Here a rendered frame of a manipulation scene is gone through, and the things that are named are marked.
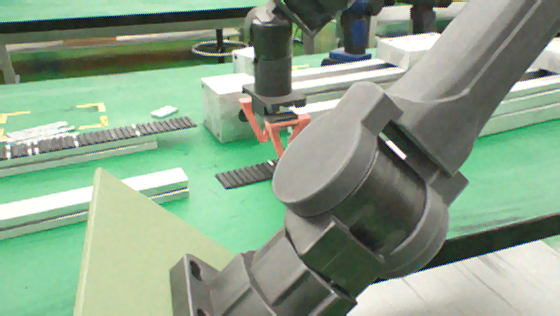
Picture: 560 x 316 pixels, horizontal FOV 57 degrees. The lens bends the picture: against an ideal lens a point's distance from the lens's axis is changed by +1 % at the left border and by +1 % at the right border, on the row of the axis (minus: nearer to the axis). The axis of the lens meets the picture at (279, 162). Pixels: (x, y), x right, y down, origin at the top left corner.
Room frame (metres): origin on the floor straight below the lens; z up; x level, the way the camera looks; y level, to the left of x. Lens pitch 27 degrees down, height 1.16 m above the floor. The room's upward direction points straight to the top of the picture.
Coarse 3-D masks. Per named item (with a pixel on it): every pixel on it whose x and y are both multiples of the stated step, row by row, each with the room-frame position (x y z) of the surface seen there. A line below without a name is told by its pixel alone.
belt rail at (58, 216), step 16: (144, 176) 0.66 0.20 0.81; (160, 176) 0.66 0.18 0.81; (176, 176) 0.66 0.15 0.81; (64, 192) 0.61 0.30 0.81; (80, 192) 0.61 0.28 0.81; (144, 192) 0.63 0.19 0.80; (160, 192) 0.64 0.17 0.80; (176, 192) 0.65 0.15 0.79; (0, 208) 0.57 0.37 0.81; (16, 208) 0.57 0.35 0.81; (32, 208) 0.57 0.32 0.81; (48, 208) 0.57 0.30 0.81; (64, 208) 0.58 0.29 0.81; (80, 208) 0.59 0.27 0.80; (0, 224) 0.55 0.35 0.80; (16, 224) 0.56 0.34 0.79; (32, 224) 0.56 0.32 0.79; (48, 224) 0.57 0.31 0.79; (64, 224) 0.58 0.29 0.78
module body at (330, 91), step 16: (352, 64) 1.07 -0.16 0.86; (368, 64) 1.07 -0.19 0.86; (384, 64) 1.09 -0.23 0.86; (304, 80) 1.00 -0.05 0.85; (320, 80) 0.96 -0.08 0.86; (336, 80) 0.96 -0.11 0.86; (352, 80) 0.97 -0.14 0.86; (368, 80) 0.99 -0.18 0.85; (384, 80) 1.01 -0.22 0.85; (320, 96) 0.94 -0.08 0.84; (336, 96) 0.95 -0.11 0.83
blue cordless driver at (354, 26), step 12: (360, 0) 1.20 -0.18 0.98; (372, 0) 1.18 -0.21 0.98; (384, 0) 1.22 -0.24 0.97; (348, 12) 1.23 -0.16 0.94; (360, 12) 1.20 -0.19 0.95; (372, 12) 1.19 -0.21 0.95; (348, 24) 1.23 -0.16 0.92; (360, 24) 1.22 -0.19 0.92; (348, 36) 1.23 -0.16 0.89; (360, 36) 1.21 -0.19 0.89; (348, 48) 1.23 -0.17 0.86; (360, 48) 1.21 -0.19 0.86; (324, 60) 1.25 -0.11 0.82; (336, 60) 1.23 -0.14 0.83; (348, 60) 1.21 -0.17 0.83; (360, 60) 1.20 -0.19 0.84
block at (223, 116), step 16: (208, 80) 0.92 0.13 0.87; (224, 80) 0.92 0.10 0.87; (240, 80) 0.92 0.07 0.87; (208, 96) 0.90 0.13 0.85; (224, 96) 0.85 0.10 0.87; (240, 96) 0.86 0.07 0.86; (208, 112) 0.90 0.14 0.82; (224, 112) 0.85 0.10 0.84; (240, 112) 0.87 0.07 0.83; (208, 128) 0.91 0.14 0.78; (224, 128) 0.85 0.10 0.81; (240, 128) 0.86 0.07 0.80
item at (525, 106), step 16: (528, 80) 1.02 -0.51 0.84; (544, 80) 0.95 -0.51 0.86; (512, 96) 0.90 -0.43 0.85; (528, 96) 0.93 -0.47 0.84; (544, 96) 0.94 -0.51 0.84; (304, 112) 0.79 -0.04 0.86; (320, 112) 0.80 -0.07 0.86; (496, 112) 0.88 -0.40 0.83; (512, 112) 0.92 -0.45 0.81; (528, 112) 0.92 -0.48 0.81; (544, 112) 0.94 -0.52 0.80; (288, 128) 0.80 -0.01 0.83; (496, 128) 0.89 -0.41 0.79; (512, 128) 0.91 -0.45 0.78
